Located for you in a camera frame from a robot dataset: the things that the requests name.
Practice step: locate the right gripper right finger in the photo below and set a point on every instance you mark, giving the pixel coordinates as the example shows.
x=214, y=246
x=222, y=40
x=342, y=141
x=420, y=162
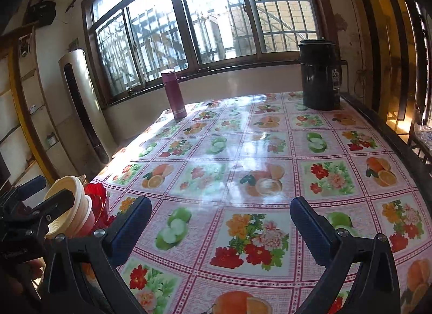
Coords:
x=375, y=289

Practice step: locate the large barred window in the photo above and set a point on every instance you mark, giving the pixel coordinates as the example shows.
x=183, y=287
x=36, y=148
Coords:
x=131, y=42

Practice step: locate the floral fruit tablecloth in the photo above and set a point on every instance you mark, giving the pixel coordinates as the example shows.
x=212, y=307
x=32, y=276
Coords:
x=220, y=238

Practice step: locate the white tower air conditioner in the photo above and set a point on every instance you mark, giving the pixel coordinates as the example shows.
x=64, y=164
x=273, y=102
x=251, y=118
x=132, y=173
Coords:
x=83, y=98

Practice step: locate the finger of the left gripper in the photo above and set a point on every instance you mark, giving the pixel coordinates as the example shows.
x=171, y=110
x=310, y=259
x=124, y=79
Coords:
x=17, y=195
x=50, y=205

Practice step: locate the small yellow plastic bowl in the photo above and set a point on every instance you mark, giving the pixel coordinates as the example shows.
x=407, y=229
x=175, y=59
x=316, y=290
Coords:
x=78, y=218

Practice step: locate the large red plastic plate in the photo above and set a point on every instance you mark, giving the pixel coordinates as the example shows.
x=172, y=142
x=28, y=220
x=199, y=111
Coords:
x=100, y=205

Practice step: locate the magenta thermos bottle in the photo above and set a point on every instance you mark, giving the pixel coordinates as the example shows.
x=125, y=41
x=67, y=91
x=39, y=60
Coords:
x=174, y=94

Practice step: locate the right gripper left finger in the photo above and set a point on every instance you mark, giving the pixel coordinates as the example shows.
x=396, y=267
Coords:
x=64, y=287

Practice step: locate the black cylindrical container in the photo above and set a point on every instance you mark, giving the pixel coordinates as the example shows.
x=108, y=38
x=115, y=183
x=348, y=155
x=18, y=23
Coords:
x=321, y=74

